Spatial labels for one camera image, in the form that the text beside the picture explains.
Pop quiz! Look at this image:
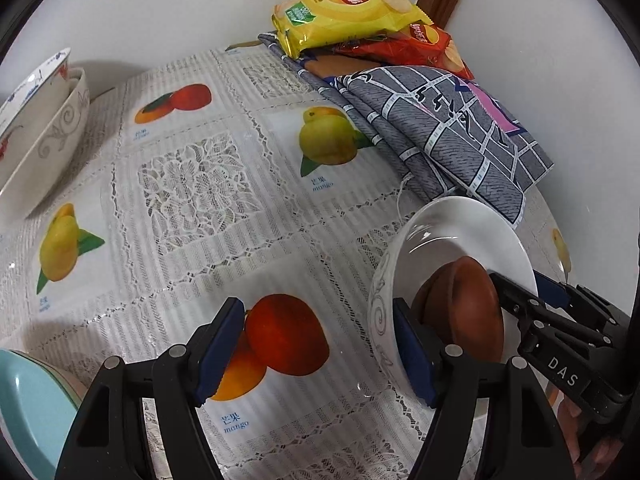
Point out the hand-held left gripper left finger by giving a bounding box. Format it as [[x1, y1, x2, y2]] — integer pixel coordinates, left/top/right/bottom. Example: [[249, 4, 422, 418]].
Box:
[[54, 297, 246, 480]]

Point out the fruit print tablecloth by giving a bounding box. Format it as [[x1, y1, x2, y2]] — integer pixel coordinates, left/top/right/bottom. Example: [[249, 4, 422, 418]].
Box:
[[0, 42, 576, 480]]

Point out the light blue square plate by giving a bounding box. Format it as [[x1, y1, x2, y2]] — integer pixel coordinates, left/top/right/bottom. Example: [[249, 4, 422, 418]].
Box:
[[0, 349, 81, 480]]

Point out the red chip bag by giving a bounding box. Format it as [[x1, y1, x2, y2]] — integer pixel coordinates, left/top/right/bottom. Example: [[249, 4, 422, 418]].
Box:
[[332, 20, 475, 81]]

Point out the large grey swirl bowl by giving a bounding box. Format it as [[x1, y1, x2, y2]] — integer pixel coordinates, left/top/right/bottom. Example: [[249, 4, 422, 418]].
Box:
[[0, 69, 92, 218]]

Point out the brown packet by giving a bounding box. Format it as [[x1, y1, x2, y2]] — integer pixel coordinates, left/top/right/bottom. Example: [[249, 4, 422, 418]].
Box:
[[304, 50, 381, 80]]

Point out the person's right hand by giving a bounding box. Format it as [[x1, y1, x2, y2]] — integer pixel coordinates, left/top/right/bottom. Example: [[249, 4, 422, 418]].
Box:
[[559, 400, 622, 467]]

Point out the light green plate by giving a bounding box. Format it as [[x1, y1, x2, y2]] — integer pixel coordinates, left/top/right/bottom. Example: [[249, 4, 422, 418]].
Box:
[[20, 352, 83, 406]]

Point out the grey checkered cloth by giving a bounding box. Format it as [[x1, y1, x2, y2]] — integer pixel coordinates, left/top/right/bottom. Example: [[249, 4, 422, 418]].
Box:
[[257, 31, 555, 226]]

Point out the small brown bowl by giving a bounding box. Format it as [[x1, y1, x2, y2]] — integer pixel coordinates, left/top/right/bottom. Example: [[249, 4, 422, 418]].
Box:
[[412, 256, 505, 363]]

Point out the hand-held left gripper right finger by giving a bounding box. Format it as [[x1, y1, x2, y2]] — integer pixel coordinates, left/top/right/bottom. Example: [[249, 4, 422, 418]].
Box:
[[392, 297, 583, 480]]

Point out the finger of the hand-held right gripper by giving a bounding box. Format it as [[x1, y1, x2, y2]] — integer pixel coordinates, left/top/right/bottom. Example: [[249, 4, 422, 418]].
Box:
[[533, 269, 581, 311], [490, 271, 547, 348]]

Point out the yellow chip bag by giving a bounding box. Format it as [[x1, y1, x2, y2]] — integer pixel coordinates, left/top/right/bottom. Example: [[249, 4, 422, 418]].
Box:
[[271, 0, 432, 59]]

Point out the blue patterned porcelain bowl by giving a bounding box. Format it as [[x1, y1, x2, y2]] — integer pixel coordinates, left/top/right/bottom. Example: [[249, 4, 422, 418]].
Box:
[[0, 47, 72, 161]]

